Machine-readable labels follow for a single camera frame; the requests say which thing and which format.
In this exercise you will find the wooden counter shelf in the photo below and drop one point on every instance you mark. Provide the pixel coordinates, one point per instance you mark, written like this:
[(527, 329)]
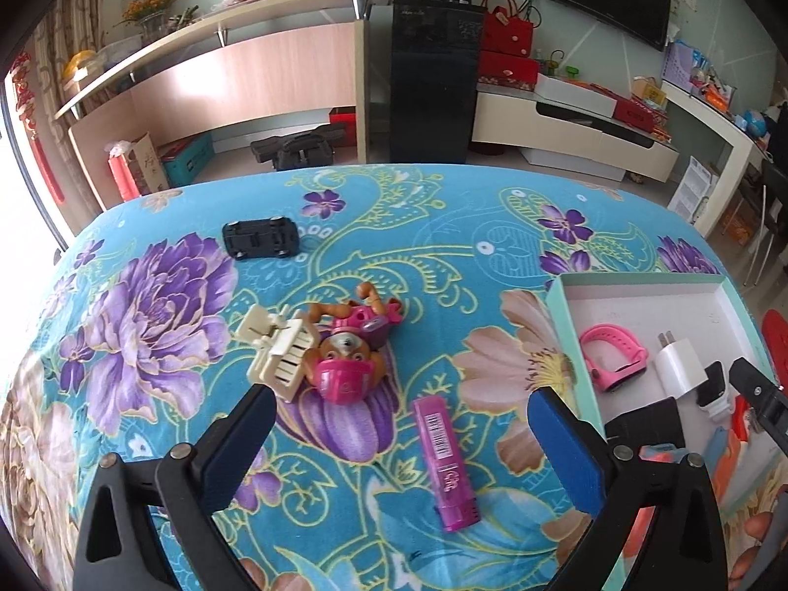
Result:
[(246, 86)]

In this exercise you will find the yellow flower vase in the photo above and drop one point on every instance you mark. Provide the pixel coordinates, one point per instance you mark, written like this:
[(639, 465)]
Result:
[(157, 12)]

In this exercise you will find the red handbag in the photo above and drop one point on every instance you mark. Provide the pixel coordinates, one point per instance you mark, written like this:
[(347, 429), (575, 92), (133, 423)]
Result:
[(508, 31)]

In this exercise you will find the paper gift bag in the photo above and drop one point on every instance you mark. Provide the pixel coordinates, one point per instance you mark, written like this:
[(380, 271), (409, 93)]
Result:
[(138, 166)]

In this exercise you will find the purple tube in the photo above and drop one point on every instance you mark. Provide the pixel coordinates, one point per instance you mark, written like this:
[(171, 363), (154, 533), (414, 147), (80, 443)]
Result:
[(446, 468)]

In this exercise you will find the small red box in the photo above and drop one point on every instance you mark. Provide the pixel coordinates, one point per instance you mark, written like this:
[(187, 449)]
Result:
[(343, 126)]

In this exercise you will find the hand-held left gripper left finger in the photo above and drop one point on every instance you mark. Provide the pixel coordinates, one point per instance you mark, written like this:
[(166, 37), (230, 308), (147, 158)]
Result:
[(240, 449)]

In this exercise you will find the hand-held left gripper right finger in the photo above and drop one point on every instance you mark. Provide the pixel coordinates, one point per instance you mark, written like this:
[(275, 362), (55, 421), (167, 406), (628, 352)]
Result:
[(566, 449)]

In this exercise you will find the black water dispenser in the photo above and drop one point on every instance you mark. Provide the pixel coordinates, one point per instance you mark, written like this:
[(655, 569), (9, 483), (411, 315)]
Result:
[(434, 74)]

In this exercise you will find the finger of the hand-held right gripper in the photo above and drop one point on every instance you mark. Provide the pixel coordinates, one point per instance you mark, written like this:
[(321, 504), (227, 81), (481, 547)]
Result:
[(760, 397)]

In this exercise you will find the pink watch band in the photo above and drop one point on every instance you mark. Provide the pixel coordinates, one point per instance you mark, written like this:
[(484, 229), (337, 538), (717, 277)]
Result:
[(612, 381)]

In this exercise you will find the large orange blue toy knife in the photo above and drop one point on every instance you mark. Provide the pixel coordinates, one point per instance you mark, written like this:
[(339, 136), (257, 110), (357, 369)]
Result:
[(720, 455)]

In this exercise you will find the red teal box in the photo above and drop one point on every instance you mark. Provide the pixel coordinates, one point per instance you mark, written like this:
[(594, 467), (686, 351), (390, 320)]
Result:
[(188, 160)]

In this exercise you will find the cream television cabinet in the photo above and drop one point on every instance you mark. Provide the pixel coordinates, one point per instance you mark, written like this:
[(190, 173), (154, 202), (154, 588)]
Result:
[(554, 129)]

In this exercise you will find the blue globe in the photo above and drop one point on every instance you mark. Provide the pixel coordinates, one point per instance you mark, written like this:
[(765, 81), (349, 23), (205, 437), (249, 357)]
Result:
[(754, 123)]

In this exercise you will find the white tray box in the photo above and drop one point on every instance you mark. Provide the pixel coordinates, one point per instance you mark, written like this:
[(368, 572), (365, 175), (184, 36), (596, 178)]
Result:
[(646, 301)]

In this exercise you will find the black bag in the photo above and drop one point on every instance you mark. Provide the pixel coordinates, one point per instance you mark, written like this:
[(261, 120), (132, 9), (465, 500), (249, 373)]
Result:
[(301, 151)]

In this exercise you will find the red hanging decoration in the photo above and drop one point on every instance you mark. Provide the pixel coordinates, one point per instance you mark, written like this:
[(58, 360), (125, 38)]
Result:
[(37, 129)]

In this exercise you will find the red stool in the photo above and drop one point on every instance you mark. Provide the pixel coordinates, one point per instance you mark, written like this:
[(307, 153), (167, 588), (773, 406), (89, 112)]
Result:
[(777, 338)]

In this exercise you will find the black toy car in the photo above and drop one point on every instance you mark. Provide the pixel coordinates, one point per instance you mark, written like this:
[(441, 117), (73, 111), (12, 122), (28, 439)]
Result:
[(258, 239)]

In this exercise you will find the pink pup toy figure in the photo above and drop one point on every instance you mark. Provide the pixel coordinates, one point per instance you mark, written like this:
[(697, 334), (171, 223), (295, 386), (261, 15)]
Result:
[(348, 369)]

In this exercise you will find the cream hair claw clip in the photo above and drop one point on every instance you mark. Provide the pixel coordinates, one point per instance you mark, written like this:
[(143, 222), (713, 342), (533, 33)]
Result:
[(280, 357)]

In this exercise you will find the white flat box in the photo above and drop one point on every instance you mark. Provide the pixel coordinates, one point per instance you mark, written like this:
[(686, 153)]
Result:
[(575, 93)]

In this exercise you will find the white smartwatch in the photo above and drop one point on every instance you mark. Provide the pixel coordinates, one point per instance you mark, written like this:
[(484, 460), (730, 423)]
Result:
[(720, 409)]

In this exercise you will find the black rectangular block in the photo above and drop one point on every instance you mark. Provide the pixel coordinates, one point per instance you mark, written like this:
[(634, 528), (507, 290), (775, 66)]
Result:
[(646, 418)]

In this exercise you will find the red flat box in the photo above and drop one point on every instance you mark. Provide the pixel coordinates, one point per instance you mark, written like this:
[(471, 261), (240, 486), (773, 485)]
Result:
[(640, 112)]

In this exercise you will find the white desk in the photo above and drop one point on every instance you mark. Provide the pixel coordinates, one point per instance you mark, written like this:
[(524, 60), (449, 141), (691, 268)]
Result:
[(732, 135)]

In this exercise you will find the white charger adapter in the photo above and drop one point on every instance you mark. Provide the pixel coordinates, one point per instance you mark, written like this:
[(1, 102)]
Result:
[(677, 372)]

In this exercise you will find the white printed carton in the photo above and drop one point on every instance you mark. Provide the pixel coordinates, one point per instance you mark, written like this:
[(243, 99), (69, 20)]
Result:
[(692, 188)]

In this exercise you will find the floral blue blanket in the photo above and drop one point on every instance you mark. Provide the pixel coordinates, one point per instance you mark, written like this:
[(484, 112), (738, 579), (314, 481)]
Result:
[(369, 215)]

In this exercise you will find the dark chair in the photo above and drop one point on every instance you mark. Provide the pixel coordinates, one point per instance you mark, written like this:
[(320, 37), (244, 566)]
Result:
[(769, 197)]

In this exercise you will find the red gift box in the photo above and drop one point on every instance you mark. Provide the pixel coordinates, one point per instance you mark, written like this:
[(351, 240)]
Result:
[(508, 68)]

